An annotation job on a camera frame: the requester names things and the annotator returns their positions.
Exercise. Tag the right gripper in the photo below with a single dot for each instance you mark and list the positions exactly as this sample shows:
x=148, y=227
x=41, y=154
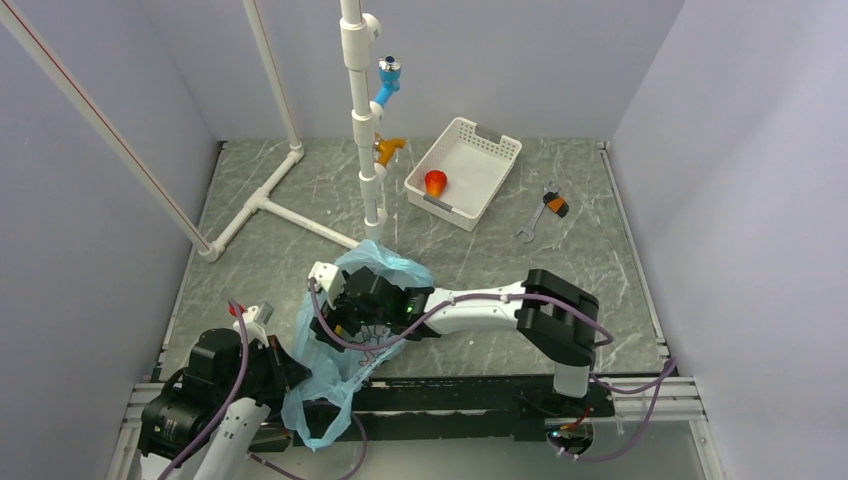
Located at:
x=333, y=318

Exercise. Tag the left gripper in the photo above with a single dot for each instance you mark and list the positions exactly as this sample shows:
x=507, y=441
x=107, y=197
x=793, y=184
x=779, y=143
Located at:
x=285, y=371

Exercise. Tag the light blue plastic bag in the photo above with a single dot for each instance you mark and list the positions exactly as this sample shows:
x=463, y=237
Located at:
x=337, y=376

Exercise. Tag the red fake fruit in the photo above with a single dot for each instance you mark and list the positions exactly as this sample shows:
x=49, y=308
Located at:
x=436, y=182

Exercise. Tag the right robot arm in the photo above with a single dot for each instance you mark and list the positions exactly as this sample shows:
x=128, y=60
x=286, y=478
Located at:
x=557, y=317

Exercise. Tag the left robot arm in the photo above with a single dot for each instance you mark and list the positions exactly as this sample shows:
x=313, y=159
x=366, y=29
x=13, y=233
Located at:
x=201, y=424

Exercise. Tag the white plastic basket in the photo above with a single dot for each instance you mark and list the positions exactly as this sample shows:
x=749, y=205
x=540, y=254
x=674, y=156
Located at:
x=476, y=161

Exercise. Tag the orange pipe fitting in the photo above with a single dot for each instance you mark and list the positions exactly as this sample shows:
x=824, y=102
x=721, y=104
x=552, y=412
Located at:
x=386, y=148

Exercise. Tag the silver wrench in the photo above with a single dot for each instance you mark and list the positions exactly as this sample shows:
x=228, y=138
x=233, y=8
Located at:
x=527, y=231

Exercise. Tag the orange black small tool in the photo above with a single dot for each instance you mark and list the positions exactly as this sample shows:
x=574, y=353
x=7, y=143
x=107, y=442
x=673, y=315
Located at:
x=556, y=203

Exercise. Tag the blue pipe fitting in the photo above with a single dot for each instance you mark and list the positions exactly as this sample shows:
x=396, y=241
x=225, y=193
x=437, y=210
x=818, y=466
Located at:
x=389, y=73

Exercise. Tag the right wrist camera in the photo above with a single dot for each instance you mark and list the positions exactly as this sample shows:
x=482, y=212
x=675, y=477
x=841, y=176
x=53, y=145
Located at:
x=329, y=280

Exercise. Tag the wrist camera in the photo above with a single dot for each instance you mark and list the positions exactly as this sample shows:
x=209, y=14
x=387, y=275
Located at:
x=256, y=319
x=329, y=280

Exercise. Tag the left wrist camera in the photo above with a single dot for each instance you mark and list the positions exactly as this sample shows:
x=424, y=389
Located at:
x=256, y=319

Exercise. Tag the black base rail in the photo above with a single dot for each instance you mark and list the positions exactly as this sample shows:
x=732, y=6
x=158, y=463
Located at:
x=517, y=406

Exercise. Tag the white PVC pipe frame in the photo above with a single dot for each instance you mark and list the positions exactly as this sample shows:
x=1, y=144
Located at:
x=213, y=71

